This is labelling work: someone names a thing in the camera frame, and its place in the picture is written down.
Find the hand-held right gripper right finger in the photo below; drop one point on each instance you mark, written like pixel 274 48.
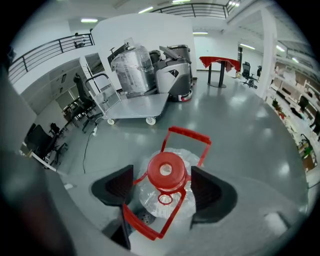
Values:
pixel 215 197

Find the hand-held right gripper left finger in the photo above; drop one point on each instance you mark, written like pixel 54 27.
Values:
pixel 110 186

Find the large clear water jug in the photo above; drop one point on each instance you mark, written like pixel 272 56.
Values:
pixel 175 172

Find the grey metal platform cart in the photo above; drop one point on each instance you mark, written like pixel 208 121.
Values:
pixel 140 105

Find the white power strip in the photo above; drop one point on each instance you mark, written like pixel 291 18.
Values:
pixel 95 131

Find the white desk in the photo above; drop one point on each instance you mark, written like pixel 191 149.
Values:
pixel 40 158

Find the plastic-wrapped machine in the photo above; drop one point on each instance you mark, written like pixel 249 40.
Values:
pixel 132 72

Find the grey floor scrubber machine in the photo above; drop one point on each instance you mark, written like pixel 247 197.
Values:
pixel 172 77

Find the white storage shelving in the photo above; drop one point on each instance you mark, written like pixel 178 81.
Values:
pixel 295 100

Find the red-cloth round table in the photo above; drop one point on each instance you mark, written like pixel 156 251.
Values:
pixel 217 60

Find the black mezzanine railing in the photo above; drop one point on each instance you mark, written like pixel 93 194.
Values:
pixel 60 46

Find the dark grey lidded machine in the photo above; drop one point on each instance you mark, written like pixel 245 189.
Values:
pixel 180 50

